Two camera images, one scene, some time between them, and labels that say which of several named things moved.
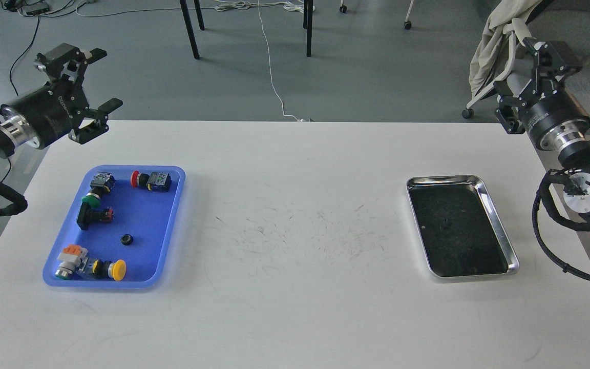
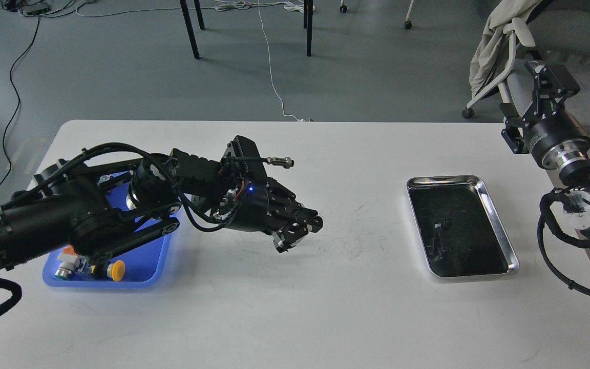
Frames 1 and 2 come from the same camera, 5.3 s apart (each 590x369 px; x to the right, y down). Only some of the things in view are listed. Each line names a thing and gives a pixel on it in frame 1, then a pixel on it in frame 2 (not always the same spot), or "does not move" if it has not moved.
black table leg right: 308,20 does not move
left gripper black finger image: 96,121 → 284,237
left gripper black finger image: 66,63 → 297,213
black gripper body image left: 38,118 → 256,202
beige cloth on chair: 491,41 does not move
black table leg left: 186,15 does not move
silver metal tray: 460,234 does not move
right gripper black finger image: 510,106 → 512,135
